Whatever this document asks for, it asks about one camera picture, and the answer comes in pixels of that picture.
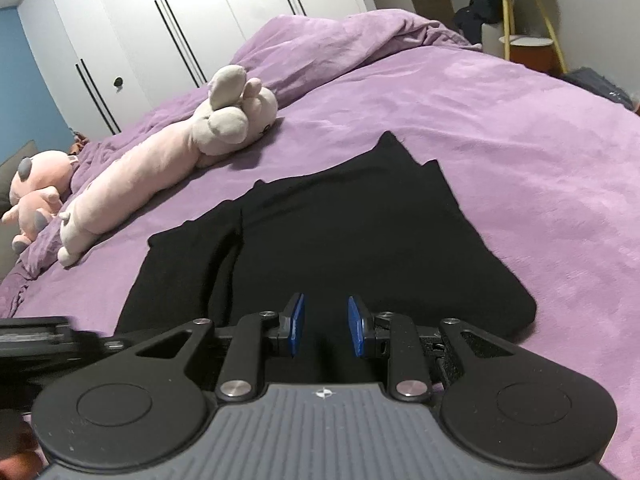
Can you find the dark grey quilted bag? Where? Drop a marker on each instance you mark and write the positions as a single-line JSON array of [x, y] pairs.
[[597, 87]]

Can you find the orange round container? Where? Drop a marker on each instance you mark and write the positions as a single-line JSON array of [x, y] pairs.
[[532, 55]]

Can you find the purple fleece blanket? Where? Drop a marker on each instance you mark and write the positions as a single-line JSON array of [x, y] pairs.
[[525, 160]]

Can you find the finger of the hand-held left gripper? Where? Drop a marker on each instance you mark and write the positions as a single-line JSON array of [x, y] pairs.
[[107, 346]]

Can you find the long pink plush toy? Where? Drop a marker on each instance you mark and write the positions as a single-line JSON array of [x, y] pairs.
[[140, 180]]

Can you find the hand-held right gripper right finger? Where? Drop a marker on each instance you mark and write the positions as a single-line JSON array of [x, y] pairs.
[[356, 327]]

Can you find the dark clothes pile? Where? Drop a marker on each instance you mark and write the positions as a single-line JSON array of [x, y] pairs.
[[477, 12]]

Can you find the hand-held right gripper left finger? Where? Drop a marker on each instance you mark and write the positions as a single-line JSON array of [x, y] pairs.
[[298, 325]]

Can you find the pink and grey plush toy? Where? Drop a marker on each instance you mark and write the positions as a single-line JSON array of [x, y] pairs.
[[37, 180]]

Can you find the orange plush toy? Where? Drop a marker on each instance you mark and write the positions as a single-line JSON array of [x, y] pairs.
[[79, 142]]

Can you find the yellow-legged side table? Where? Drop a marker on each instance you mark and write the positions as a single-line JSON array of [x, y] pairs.
[[530, 10]]

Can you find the white wardrobe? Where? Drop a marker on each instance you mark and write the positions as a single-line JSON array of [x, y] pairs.
[[175, 25]]

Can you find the black long-sleeve sweater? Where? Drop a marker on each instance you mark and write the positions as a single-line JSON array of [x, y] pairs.
[[350, 240]]

